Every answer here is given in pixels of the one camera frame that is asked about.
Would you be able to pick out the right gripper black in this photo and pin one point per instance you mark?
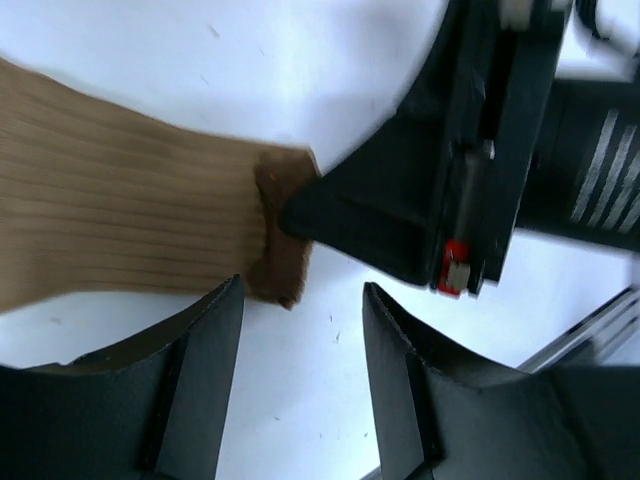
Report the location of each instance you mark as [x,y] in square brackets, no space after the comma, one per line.
[525,149]

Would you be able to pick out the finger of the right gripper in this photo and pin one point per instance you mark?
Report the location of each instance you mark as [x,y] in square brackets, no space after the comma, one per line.
[374,205]

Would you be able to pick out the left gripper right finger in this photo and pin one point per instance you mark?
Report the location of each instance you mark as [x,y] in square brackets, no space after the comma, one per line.
[442,411]

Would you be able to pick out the brown sock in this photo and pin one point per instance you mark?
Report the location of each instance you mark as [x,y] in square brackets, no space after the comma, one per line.
[96,197]

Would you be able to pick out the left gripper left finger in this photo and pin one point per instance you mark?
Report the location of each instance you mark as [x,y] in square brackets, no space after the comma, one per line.
[152,406]

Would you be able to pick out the aluminium front rail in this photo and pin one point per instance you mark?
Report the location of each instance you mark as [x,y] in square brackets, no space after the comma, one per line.
[596,338]

